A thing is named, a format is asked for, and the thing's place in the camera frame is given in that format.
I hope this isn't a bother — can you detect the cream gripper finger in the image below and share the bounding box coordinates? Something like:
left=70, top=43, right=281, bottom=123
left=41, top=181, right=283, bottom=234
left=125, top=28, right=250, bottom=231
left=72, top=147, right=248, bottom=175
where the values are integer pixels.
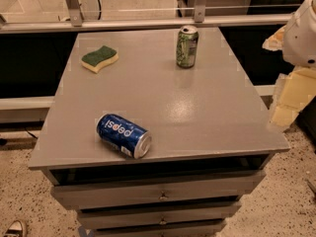
left=270, top=66, right=316, bottom=127
left=262, top=26, right=285, bottom=51

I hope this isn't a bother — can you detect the green soda can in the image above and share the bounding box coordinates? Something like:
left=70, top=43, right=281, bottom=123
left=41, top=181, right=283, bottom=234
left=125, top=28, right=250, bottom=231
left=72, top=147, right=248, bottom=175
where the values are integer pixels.
left=176, top=25, right=198, bottom=68

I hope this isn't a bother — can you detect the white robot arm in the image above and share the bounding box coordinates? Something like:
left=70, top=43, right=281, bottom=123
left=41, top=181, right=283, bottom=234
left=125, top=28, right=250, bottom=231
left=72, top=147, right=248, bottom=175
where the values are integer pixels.
left=262, top=0, right=316, bottom=130

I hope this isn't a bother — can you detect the blue Pepsi can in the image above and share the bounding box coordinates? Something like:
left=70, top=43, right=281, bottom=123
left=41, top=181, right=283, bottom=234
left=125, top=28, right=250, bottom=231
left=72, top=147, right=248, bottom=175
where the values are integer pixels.
left=96, top=114, right=152, bottom=159

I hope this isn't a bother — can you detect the green and yellow sponge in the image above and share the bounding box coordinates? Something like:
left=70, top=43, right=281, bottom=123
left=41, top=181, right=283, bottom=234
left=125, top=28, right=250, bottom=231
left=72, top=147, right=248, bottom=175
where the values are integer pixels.
left=81, top=45, right=119, bottom=73

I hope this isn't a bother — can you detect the middle grey drawer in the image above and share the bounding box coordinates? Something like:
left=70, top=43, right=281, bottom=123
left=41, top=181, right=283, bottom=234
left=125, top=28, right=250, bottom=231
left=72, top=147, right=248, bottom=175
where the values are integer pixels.
left=78, top=201, right=241, bottom=229

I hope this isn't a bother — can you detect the grey drawer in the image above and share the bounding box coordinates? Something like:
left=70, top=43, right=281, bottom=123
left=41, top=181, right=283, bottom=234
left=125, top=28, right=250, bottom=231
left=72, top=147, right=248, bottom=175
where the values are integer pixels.
left=94, top=220, right=226, bottom=237
left=78, top=201, right=241, bottom=229
left=52, top=170, right=266, bottom=209

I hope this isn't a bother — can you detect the grey drawer cabinet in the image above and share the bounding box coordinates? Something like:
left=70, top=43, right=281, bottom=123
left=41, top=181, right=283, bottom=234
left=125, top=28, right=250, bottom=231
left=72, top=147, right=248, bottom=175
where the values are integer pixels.
left=28, top=27, right=291, bottom=237

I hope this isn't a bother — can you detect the bottom grey drawer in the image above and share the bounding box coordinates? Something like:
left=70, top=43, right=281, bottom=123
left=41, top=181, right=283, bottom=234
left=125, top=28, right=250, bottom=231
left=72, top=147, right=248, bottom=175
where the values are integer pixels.
left=94, top=220, right=226, bottom=237

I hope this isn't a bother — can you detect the top grey drawer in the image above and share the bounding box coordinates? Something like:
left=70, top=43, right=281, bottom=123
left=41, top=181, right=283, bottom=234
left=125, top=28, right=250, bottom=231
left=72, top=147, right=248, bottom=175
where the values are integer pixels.
left=52, top=170, right=266, bottom=209

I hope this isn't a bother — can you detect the white sneaker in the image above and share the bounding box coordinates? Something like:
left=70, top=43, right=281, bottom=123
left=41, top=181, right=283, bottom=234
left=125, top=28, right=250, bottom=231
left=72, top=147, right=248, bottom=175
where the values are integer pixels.
left=3, top=220, right=27, bottom=237

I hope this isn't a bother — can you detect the metal railing frame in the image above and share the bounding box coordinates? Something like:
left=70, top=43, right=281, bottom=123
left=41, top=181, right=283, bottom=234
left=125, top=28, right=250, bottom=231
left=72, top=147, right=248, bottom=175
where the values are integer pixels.
left=0, top=0, right=304, bottom=34

